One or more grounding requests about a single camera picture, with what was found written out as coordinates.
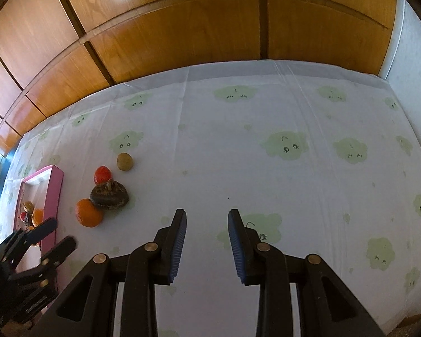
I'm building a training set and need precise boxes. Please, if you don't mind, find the pink cardboard tray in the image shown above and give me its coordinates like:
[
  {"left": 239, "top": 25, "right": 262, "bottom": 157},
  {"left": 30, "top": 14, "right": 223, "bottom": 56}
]
[{"left": 14, "top": 165, "right": 64, "bottom": 288}]

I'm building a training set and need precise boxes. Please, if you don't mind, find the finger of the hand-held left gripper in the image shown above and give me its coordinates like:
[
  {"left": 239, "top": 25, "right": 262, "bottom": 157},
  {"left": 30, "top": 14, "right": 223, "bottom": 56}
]
[
  {"left": 7, "top": 236, "right": 78, "bottom": 324},
  {"left": 0, "top": 218, "right": 59, "bottom": 275}
]

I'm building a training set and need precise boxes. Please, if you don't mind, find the white cloud print tablecloth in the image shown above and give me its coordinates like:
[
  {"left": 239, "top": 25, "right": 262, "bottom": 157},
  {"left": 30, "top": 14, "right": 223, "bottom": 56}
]
[{"left": 0, "top": 60, "right": 421, "bottom": 337}]

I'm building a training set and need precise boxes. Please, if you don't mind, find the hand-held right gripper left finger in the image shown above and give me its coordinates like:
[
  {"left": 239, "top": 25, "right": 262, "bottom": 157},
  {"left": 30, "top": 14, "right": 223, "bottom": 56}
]
[{"left": 30, "top": 209, "right": 187, "bottom": 337}]

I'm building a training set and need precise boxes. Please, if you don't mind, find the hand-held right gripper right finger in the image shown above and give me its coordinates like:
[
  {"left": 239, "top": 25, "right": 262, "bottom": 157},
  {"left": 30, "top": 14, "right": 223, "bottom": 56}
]
[{"left": 228, "top": 209, "right": 385, "bottom": 337}]

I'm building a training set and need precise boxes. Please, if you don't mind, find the orange with short stem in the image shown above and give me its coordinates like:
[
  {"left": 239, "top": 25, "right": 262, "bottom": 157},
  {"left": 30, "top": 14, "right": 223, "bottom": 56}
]
[{"left": 75, "top": 199, "right": 104, "bottom": 227}]

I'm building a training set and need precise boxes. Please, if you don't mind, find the wooden panelled wardrobe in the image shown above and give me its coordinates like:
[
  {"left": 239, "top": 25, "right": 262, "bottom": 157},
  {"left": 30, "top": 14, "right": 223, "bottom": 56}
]
[{"left": 0, "top": 0, "right": 399, "bottom": 148}]

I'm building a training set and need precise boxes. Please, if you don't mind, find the dark brown mushroom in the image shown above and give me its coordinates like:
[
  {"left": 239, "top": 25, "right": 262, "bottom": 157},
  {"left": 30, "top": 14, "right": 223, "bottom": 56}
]
[{"left": 90, "top": 179, "right": 130, "bottom": 210}]

